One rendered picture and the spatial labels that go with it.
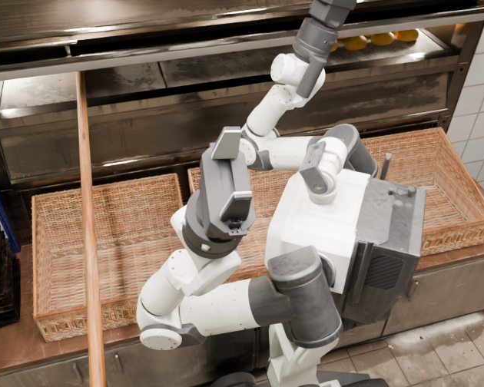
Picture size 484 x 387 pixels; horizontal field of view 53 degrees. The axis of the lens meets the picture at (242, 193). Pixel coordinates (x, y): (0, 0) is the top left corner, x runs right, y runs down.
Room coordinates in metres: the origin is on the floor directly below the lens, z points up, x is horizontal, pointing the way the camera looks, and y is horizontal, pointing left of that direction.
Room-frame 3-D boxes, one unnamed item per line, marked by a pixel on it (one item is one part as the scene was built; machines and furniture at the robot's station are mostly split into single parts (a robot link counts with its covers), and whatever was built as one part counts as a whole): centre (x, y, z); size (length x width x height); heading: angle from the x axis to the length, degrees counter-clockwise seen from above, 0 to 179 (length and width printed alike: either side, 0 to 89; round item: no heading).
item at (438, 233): (1.50, -0.68, 0.72); 0.56 x 0.49 x 0.28; 104
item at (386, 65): (1.61, -0.01, 1.16); 1.80 x 0.06 x 0.04; 106
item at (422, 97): (1.59, -0.02, 1.02); 1.79 x 0.11 x 0.19; 106
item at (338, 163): (0.74, -0.17, 1.46); 0.10 x 0.07 x 0.09; 161
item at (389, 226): (0.72, -0.22, 1.26); 0.34 x 0.30 x 0.36; 161
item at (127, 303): (1.17, 0.47, 0.72); 0.56 x 0.49 x 0.28; 104
